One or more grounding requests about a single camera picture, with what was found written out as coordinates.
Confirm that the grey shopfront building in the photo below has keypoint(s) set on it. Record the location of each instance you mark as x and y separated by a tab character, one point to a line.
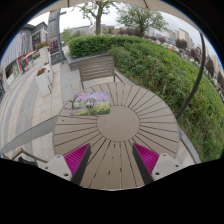
18	55

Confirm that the beige umbrella canopy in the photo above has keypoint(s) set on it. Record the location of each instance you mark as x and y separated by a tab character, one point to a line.
160	7

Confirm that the white planter with orange flowers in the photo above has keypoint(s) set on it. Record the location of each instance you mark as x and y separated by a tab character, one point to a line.
43	85

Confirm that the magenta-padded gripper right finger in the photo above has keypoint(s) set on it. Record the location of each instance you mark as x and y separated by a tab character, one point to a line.
146	157

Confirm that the trimmed green hedge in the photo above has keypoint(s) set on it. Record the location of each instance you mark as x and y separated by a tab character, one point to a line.
96	46

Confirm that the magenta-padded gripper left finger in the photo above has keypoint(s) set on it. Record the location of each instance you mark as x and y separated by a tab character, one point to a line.
77	157

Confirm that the grey sign pillar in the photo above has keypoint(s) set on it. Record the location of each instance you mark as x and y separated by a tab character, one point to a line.
53	33

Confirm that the tall bare-trunk tree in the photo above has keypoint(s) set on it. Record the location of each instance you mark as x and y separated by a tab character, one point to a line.
98	20

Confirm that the distant apartment buildings group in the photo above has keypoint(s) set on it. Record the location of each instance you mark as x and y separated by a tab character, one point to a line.
183	36

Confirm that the white planter with red flowers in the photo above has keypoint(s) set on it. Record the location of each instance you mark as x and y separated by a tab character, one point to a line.
43	55

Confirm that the round leafy green tree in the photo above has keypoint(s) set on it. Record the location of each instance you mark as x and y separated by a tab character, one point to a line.
141	20

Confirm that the white square planter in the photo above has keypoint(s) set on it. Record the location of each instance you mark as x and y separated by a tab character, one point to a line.
49	73

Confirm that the flower landscape print mouse pad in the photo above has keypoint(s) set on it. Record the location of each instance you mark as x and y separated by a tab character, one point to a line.
101	105

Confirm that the brown slatted outdoor chair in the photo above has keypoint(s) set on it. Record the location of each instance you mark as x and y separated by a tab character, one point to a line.
96	68

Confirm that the curved black umbrella pole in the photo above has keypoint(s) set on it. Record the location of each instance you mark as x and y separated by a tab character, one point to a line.
199	80

